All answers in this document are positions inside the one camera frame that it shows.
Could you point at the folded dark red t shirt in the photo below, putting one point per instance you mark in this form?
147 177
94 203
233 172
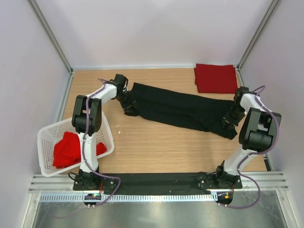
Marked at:
215 79

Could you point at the aluminium frame rail front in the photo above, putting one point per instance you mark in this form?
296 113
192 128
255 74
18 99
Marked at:
267 180

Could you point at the white slotted cable duct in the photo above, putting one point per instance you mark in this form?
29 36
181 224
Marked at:
95 198

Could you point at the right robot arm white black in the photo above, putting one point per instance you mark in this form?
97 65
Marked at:
258 135

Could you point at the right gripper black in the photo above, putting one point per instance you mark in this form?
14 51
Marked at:
228 119

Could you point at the black t shirt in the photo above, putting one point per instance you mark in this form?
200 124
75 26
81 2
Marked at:
180 109

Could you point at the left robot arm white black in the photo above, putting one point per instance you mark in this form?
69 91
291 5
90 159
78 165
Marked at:
87 121

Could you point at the bright red t shirt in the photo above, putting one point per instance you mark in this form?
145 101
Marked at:
67 151

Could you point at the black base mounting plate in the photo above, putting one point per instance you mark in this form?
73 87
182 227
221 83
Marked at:
158 184

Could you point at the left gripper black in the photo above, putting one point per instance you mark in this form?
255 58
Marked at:
129 109

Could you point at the white plastic laundry basket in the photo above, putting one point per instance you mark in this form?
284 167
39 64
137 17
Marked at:
50 135

